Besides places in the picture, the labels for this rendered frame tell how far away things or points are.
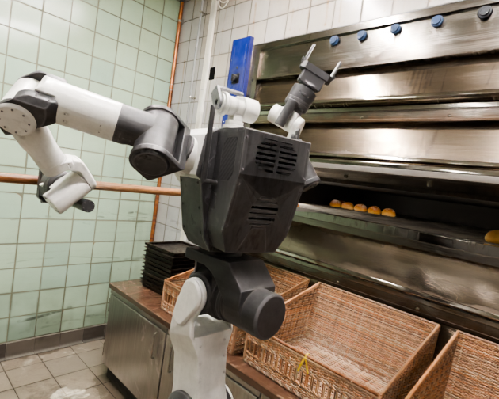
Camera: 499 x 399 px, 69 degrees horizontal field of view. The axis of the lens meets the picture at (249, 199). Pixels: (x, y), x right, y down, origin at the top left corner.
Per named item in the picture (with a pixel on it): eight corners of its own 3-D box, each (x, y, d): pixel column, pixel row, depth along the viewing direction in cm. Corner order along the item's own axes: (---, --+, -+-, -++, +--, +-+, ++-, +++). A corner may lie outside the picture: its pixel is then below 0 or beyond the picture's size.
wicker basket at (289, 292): (229, 296, 218) (235, 251, 217) (303, 333, 178) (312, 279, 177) (158, 308, 184) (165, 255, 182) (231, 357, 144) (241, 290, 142)
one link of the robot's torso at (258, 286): (284, 336, 91) (295, 267, 90) (249, 347, 81) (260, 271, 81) (213, 299, 110) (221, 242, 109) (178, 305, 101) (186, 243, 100)
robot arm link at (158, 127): (106, 157, 81) (165, 175, 86) (113, 131, 75) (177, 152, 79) (118, 122, 88) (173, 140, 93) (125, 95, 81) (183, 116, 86)
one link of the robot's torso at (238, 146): (313, 266, 94) (333, 129, 92) (196, 269, 74) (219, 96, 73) (249, 241, 118) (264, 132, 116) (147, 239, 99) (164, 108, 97)
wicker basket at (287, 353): (310, 335, 177) (318, 280, 176) (431, 394, 138) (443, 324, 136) (239, 360, 142) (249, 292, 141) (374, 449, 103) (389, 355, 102)
